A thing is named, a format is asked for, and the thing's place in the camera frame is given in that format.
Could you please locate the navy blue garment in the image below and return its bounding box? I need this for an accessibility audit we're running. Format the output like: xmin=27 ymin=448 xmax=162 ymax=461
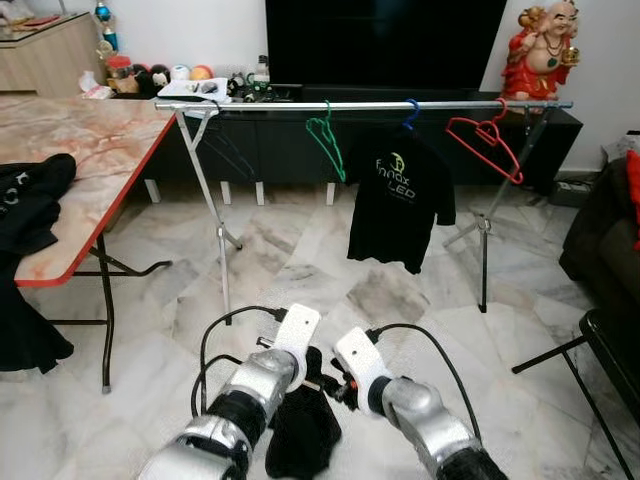
xmin=264 ymin=345 xmax=344 ymax=480

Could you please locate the green plastic hanger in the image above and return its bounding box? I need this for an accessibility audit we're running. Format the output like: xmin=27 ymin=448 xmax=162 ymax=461
xmin=304 ymin=99 xmax=349 ymax=185

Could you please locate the blue plastic hanger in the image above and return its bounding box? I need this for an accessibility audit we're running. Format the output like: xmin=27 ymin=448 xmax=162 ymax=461
xmin=402 ymin=97 xmax=422 ymax=132

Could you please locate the red plastic hanger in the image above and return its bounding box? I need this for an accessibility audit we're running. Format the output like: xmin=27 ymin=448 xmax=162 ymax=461
xmin=445 ymin=97 xmax=525 ymax=187

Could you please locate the black t-shirt with logo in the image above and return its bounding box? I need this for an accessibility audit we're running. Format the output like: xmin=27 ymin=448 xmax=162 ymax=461
xmin=346 ymin=127 xmax=458 ymax=276

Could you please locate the black TV console cabinet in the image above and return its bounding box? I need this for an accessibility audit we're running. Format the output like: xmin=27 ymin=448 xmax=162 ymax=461
xmin=110 ymin=85 xmax=584 ymax=199

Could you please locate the black metal chair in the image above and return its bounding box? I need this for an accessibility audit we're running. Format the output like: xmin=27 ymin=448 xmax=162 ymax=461
xmin=511 ymin=308 xmax=640 ymax=480

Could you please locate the dark brown sofa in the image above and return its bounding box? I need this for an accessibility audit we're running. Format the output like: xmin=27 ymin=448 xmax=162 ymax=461
xmin=557 ymin=152 xmax=640 ymax=313

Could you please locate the stack of white papers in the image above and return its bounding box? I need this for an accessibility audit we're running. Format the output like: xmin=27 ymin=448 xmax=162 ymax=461
xmin=157 ymin=77 xmax=232 ymax=102

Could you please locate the marble pattern folding table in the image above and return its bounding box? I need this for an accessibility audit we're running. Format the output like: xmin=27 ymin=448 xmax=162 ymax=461
xmin=0 ymin=94 xmax=177 ymax=393

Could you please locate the black mouse-ear plush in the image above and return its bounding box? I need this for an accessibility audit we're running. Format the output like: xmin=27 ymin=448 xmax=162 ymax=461
xmin=146 ymin=64 xmax=171 ymax=91

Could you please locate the black flat screen television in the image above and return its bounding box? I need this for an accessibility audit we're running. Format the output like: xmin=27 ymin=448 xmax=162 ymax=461
xmin=264 ymin=0 xmax=510 ymax=93

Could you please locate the jar with red lid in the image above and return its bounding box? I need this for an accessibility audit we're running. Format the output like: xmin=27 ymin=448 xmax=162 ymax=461
xmin=107 ymin=55 xmax=137 ymax=94

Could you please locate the pink tissue pack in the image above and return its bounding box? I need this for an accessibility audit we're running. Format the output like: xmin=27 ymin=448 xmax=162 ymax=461
xmin=79 ymin=71 xmax=114 ymax=100

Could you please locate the red laughing Buddha statue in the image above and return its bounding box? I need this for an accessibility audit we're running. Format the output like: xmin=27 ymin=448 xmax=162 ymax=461
xmin=500 ymin=0 xmax=582 ymax=102

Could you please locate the blue and gold trophy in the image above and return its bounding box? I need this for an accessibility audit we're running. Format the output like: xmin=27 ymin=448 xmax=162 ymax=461
xmin=94 ymin=0 xmax=120 ymax=57

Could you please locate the light wooden cabinet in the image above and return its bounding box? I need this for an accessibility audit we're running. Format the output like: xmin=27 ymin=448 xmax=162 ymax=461
xmin=0 ymin=12 xmax=102 ymax=97

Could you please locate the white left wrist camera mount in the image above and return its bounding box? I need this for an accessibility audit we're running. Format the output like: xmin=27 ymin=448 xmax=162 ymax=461
xmin=271 ymin=302 xmax=324 ymax=387

